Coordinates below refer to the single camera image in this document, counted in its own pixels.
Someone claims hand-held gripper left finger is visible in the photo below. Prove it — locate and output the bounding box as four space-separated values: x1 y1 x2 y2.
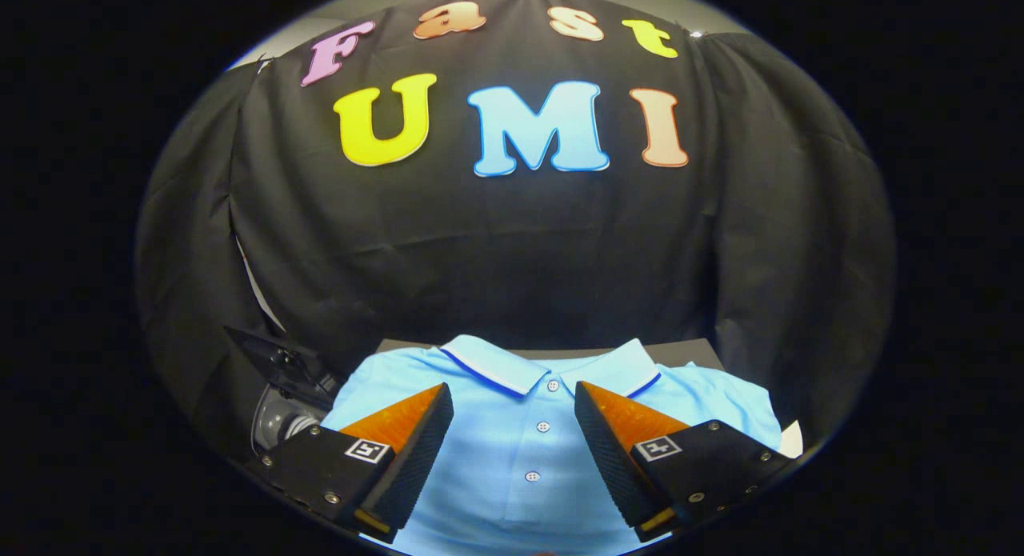
244 382 455 542

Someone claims black backdrop cloth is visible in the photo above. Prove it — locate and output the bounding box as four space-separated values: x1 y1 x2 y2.
134 0 897 461

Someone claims beige cabinet with grey top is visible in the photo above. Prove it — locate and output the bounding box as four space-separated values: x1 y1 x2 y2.
376 338 725 373

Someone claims grey washing machine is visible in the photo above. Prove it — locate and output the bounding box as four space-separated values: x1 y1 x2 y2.
224 326 345 454

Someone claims light blue polo shirt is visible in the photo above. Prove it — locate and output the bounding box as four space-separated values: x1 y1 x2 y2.
320 334 783 556

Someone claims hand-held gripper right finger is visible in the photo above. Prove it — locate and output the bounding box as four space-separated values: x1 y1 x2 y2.
574 381 793 543

